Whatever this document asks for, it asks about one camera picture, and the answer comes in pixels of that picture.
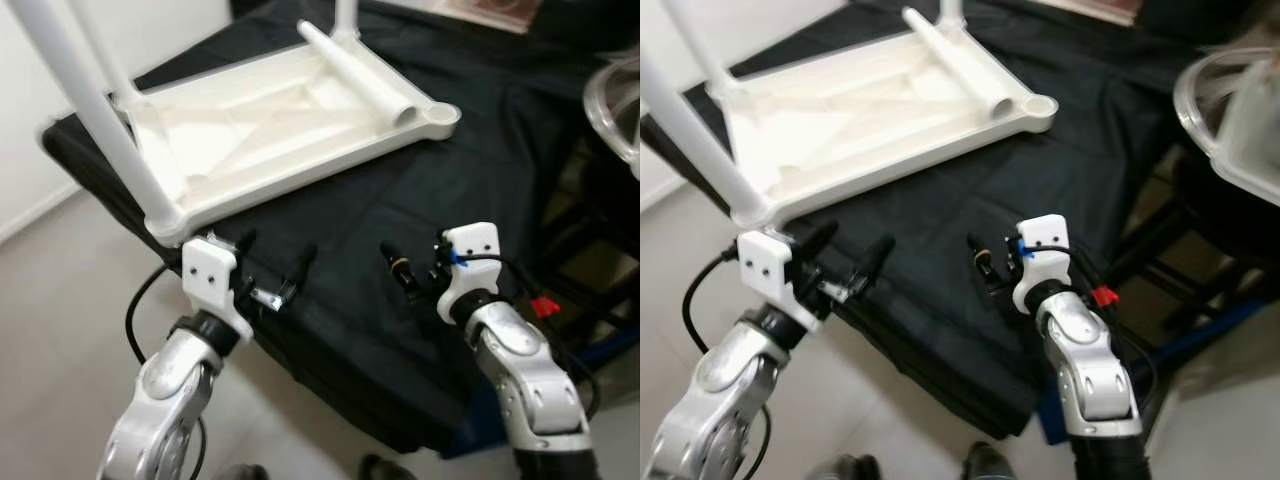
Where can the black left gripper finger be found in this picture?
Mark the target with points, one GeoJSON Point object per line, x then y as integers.
{"type": "Point", "coordinates": [873, 265]}
{"type": "Point", "coordinates": [818, 242]}
{"type": "Point", "coordinates": [302, 270]}
{"type": "Point", "coordinates": [246, 242]}

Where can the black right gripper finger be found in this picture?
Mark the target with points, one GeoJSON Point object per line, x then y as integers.
{"type": "Point", "coordinates": [1014, 247]}
{"type": "Point", "coordinates": [983, 262]}
{"type": "Point", "coordinates": [441, 253]}
{"type": "Point", "coordinates": [400, 268]}

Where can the white plastic table top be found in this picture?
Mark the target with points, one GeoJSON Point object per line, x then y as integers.
{"type": "Point", "coordinates": [250, 130]}
{"type": "Point", "coordinates": [850, 120]}

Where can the black tablecloth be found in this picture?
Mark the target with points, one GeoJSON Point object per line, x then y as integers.
{"type": "Point", "coordinates": [1080, 180]}
{"type": "Point", "coordinates": [450, 200]}

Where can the black stool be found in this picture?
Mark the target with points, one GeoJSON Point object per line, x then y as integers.
{"type": "Point", "coordinates": [1200, 240]}
{"type": "Point", "coordinates": [590, 240]}

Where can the black robot left foot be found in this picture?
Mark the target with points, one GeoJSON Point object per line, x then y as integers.
{"type": "Point", "coordinates": [845, 468]}
{"type": "Point", "coordinates": [240, 472]}

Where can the black robot foot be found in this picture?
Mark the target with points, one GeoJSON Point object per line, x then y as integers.
{"type": "Point", "coordinates": [240, 472]}
{"type": "Point", "coordinates": [385, 468]}
{"type": "Point", "coordinates": [988, 463]}
{"type": "Point", "coordinates": [845, 468]}

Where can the black robot right foot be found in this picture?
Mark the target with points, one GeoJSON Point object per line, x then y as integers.
{"type": "Point", "coordinates": [988, 463]}
{"type": "Point", "coordinates": [385, 468]}

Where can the clear plastic storage box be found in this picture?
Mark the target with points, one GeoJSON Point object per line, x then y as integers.
{"type": "Point", "coordinates": [1255, 130]}

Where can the black shiny bag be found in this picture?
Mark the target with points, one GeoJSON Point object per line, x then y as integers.
{"type": "Point", "coordinates": [590, 20]}
{"type": "Point", "coordinates": [1210, 18]}

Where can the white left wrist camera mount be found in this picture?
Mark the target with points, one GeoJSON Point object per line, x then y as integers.
{"type": "Point", "coordinates": [765, 265]}
{"type": "Point", "coordinates": [208, 270]}

